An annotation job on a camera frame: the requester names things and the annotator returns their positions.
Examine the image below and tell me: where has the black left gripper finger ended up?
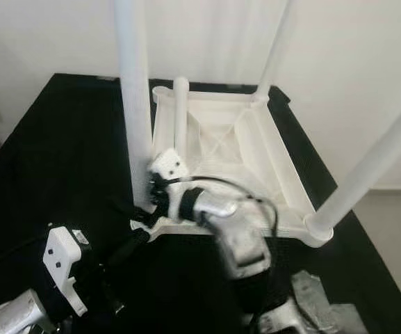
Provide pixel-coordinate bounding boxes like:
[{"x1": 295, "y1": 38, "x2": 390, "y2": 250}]
[{"x1": 101, "y1": 230, "x2": 149, "y2": 267}]

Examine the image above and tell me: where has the white plastic table top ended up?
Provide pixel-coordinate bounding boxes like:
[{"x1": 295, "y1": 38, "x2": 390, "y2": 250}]
[{"x1": 131, "y1": 85, "x2": 334, "y2": 248}]

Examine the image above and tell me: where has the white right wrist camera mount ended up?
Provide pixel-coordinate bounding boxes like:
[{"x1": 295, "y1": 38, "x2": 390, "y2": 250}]
[{"x1": 148, "y1": 148, "x2": 190, "y2": 223}]

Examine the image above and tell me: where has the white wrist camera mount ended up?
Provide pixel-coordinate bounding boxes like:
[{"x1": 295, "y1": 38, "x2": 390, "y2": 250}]
[
  {"x1": 148, "y1": 148, "x2": 190, "y2": 223},
  {"x1": 42, "y1": 226, "x2": 90, "y2": 317}
]

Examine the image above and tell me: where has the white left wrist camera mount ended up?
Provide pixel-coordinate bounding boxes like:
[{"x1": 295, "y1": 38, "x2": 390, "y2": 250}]
[{"x1": 42, "y1": 226, "x2": 90, "y2": 317}]

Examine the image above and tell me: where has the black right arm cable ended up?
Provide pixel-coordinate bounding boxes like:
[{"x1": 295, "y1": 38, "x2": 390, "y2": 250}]
[{"x1": 172, "y1": 175, "x2": 281, "y2": 237}]

